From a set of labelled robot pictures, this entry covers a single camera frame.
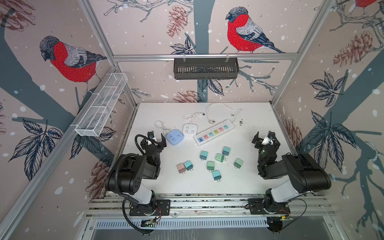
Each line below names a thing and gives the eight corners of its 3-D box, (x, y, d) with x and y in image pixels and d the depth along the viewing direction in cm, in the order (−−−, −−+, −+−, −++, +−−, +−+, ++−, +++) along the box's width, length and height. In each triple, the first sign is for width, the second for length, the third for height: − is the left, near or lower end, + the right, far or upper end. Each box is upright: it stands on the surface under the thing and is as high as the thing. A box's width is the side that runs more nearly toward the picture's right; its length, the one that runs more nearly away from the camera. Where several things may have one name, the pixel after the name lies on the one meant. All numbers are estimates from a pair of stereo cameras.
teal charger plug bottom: (214, 182, 84) (215, 181, 82) (211, 172, 87) (212, 171, 86) (222, 181, 84) (222, 179, 83) (218, 170, 88) (219, 169, 86)
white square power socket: (182, 134, 104) (182, 132, 102) (183, 125, 109) (183, 123, 107) (197, 134, 104) (197, 132, 102) (197, 125, 109) (197, 123, 107)
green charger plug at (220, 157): (215, 162, 91) (215, 160, 89) (214, 154, 94) (215, 153, 92) (226, 162, 91) (226, 160, 89) (225, 154, 94) (225, 153, 92)
